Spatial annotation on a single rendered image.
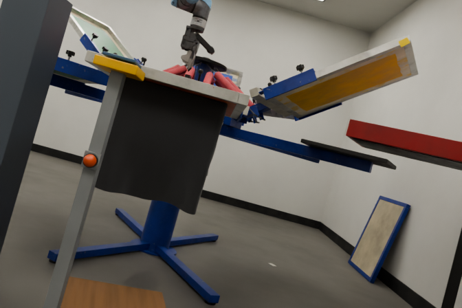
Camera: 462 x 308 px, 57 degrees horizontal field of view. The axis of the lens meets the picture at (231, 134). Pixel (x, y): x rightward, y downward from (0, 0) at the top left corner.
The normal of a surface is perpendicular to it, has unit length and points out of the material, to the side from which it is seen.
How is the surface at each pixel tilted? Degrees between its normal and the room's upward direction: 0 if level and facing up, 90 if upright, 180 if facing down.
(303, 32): 90
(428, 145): 90
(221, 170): 90
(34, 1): 90
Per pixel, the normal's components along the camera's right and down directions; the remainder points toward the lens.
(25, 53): -0.06, -0.05
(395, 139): -0.45, -0.15
